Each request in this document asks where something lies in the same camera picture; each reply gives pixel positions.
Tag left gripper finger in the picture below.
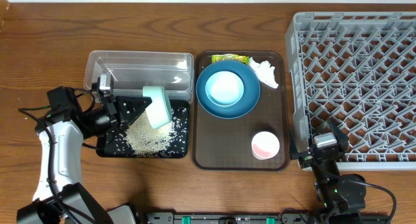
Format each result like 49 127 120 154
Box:
104 130 128 153
116 96 152 126

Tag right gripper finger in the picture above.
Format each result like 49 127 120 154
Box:
289 131 299 160
328 118 349 149

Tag mint green bowl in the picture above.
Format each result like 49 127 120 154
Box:
142 86 172 129

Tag white tissue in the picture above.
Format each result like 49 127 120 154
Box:
248 57 279 89

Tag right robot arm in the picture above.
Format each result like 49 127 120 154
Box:
289 119 367 223

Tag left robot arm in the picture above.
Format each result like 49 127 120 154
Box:
16 86 152 223

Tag grey dishwasher rack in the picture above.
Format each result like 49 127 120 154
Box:
285 12 415 171

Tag pile of rice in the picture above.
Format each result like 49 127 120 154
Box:
124 112 177 157

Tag pink and white cup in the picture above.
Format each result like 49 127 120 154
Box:
251 131 280 160

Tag clear plastic bin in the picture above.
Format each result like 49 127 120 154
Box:
84 50 194 103

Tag brown serving tray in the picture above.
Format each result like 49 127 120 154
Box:
192 51 290 171

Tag dark blue plate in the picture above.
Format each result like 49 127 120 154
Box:
196 60 261 119

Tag light blue bowl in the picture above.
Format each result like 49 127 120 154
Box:
205 71 244 107

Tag green snack wrapper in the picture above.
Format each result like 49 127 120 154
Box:
211 53 250 65

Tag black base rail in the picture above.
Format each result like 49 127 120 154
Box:
143 210 387 224

